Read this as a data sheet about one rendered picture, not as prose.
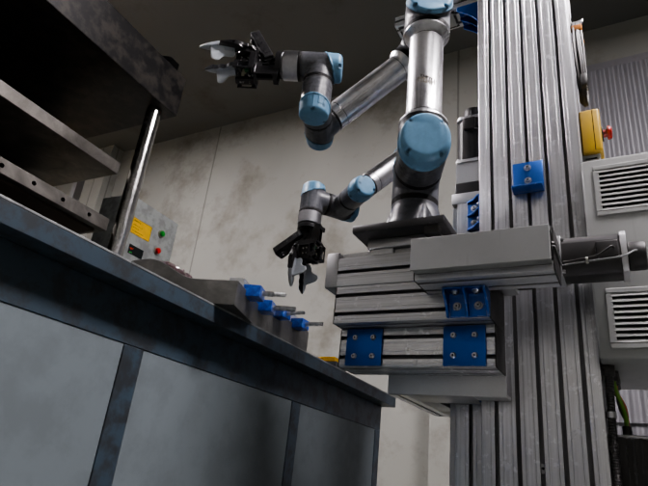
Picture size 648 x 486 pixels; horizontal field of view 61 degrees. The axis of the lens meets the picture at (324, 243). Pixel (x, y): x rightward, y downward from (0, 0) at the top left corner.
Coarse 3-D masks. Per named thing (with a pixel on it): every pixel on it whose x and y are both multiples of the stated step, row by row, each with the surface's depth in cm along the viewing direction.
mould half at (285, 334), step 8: (272, 320) 149; (288, 320) 157; (272, 328) 149; (280, 328) 152; (288, 328) 157; (280, 336) 152; (288, 336) 156; (296, 336) 160; (304, 336) 164; (296, 344) 160; (304, 344) 164
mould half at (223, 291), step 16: (160, 272) 121; (176, 272) 121; (192, 288) 118; (208, 288) 118; (224, 288) 117; (240, 288) 119; (224, 304) 116; (240, 304) 119; (256, 304) 131; (256, 320) 132
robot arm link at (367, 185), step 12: (372, 168) 173; (384, 168) 172; (360, 180) 164; (372, 180) 166; (384, 180) 171; (348, 192) 167; (360, 192) 163; (372, 192) 165; (348, 204) 170; (360, 204) 170
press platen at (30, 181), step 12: (0, 156) 168; (0, 168) 168; (12, 168) 172; (12, 180) 172; (24, 180) 175; (36, 180) 179; (36, 192) 178; (48, 192) 182; (60, 192) 186; (60, 204) 186; (72, 204) 190; (84, 204) 195; (72, 216) 193; (84, 216) 194; (96, 216) 199; (96, 228) 201
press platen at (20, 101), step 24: (0, 96) 174; (24, 96) 181; (0, 120) 187; (24, 120) 185; (48, 120) 188; (0, 144) 202; (24, 144) 200; (48, 144) 198; (72, 144) 197; (24, 168) 218; (48, 168) 215; (72, 168) 213; (96, 168) 211
